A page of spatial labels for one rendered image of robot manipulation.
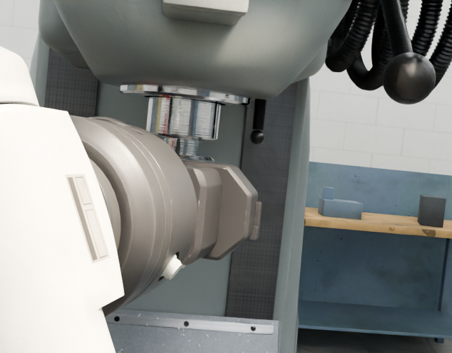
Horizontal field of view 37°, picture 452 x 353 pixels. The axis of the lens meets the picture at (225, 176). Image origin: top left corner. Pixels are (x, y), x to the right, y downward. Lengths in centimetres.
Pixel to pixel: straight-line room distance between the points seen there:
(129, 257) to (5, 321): 8
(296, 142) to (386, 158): 411
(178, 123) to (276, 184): 42
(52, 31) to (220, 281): 41
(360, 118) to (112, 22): 453
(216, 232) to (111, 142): 13
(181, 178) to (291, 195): 53
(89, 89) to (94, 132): 55
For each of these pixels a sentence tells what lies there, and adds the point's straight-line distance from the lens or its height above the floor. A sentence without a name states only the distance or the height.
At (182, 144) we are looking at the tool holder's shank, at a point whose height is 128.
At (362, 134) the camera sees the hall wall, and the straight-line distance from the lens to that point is 487.
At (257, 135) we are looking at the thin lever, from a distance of 44.
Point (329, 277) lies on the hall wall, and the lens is 490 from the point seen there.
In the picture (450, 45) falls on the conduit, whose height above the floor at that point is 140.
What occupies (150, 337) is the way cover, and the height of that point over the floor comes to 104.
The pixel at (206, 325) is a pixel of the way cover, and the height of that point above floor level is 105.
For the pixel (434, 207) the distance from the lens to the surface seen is 436.
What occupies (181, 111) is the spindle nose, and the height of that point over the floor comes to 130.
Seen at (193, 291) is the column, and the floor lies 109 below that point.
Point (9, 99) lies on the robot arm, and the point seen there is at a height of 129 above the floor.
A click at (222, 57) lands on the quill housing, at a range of 36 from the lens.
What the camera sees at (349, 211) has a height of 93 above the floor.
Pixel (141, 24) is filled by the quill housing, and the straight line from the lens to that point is 36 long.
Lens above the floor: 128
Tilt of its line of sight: 3 degrees down
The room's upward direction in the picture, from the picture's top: 6 degrees clockwise
